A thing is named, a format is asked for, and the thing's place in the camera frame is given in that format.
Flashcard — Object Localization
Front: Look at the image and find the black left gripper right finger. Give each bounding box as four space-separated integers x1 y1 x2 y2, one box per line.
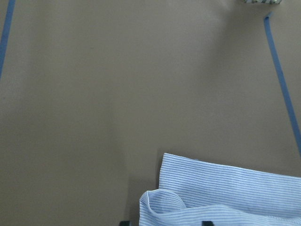
202 221 212 226

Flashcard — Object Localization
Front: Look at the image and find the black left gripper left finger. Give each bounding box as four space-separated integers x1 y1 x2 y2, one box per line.
119 221 130 226

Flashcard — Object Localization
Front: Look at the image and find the light blue striped shirt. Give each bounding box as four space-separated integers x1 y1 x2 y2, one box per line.
139 153 301 226

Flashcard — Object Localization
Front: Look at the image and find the blue tape line lengthwise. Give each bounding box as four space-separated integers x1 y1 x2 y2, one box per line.
263 12 301 155

